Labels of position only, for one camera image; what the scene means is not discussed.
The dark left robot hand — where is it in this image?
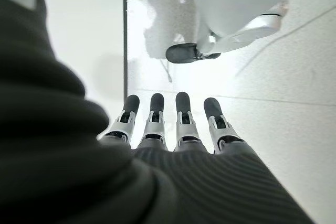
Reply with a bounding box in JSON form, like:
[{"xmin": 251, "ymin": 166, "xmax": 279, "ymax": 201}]
[{"xmin": 0, "ymin": 0, "xmax": 316, "ymax": 224}]

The dark cabinet plinth strip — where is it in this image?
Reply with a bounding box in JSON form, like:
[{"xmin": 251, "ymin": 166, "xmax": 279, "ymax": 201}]
[{"xmin": 122, "ymin": 0, "xmax": 129, "ymax": 96}]

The dark robot left foot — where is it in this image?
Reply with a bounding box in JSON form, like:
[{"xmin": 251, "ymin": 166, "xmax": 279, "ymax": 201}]
[{"xmin": 165, "ymin": 42, "xmax": 222, "ymax": 64}]

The white robot left leg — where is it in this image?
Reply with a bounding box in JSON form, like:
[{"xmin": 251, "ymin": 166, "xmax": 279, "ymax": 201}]
[{"xmin": 188, "ymin": 0, "xmax": 333, "ymax": 56}]

